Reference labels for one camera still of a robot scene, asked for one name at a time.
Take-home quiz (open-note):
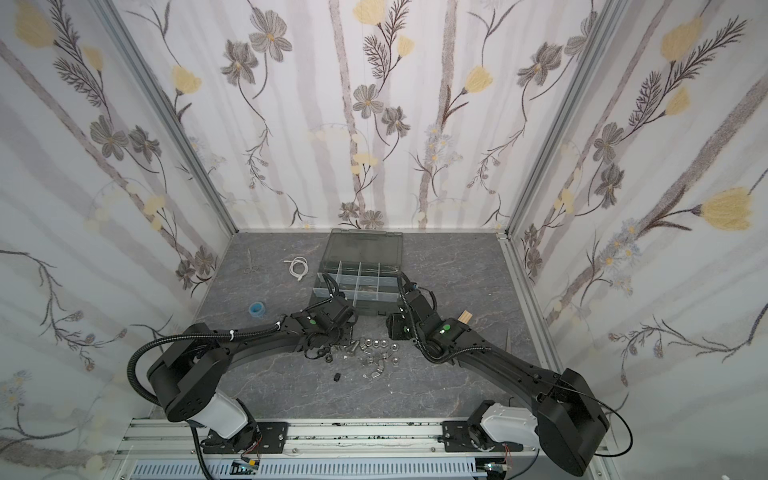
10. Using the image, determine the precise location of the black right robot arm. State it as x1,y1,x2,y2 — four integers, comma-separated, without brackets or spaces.
397,274,614,477

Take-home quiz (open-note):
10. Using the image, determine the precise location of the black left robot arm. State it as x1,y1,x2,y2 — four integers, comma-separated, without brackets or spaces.
126,274,359,455

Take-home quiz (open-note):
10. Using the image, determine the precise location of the pile of screws and nuts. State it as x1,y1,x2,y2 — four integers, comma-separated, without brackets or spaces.
318,337,402,380

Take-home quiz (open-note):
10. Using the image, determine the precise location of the small wooden block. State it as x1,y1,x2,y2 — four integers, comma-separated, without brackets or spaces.
458,310,473,324

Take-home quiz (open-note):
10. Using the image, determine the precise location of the green compartment organizer box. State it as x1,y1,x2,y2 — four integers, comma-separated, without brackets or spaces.
310,229,404,317

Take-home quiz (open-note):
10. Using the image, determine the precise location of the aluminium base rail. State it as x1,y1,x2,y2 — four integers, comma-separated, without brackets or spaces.
113,418,613,463

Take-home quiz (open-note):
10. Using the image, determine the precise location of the white slotted cable duct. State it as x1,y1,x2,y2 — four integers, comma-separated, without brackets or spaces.
128,458,487,480

